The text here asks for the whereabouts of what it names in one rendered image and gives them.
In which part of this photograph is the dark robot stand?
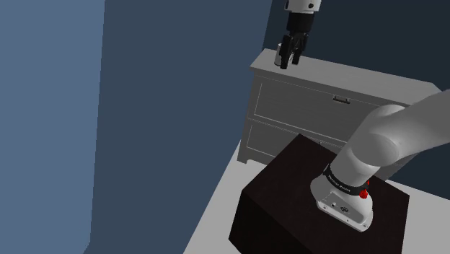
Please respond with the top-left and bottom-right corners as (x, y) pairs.
(228, 133), (411, 254)

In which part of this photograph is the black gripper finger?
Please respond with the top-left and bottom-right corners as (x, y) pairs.
(280, 32), (295, 70)
(291, 32), (310, 66)

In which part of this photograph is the small white cylinder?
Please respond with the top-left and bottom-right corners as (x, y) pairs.
(273, 43), (283, 66)

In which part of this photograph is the grey chest of drawers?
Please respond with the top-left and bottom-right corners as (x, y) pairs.
(237, 48), (442, 181)

